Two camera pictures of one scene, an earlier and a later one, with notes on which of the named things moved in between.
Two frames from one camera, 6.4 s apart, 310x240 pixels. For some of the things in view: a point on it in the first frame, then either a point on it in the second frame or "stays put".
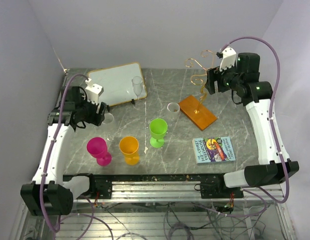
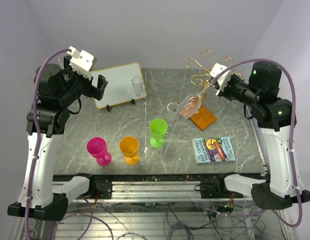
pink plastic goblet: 96,147 stays put
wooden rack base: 197,112 stays put
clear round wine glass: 108,118 to 189,106
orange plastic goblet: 129,145 stays put
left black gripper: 96,118 to 91,91
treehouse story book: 214,149 stays put
